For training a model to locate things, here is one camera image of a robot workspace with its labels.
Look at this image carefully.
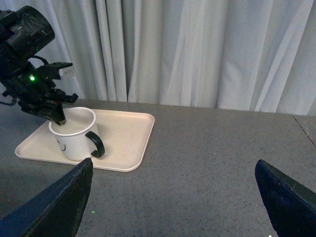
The white smiley face mug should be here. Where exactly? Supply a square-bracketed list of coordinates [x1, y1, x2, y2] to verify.
[48, 107, 105, 161]

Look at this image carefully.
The beige rectangular tray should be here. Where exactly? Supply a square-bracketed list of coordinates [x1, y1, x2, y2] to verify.
[15, 109, 155, 172]

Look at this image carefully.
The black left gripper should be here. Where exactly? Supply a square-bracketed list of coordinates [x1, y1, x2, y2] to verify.
[1, 62, 78, 125]

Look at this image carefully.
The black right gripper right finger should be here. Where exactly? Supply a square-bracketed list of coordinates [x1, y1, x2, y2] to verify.
[255, 159, 316, 237]

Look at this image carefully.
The white curtain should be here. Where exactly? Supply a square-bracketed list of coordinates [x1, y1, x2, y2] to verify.
[0, 0, 316, 116]

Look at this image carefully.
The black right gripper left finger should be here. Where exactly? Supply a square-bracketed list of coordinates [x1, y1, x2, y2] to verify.
[0, 158, 93, 237]

